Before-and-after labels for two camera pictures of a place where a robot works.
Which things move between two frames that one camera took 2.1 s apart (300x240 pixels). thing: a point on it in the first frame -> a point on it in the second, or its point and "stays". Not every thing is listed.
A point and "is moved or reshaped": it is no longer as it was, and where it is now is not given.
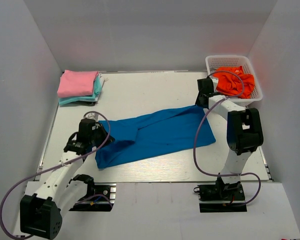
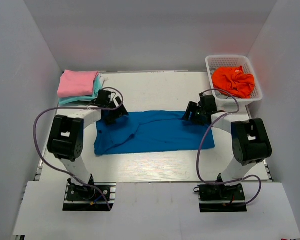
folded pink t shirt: [76, 83] stays
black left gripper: [100, 128] -> [119, 112]
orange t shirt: [229, 83] stays
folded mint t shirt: [93, 96] stays
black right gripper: [198, 101] -> [191, 108]
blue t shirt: [164, 130] is moved or reshaped
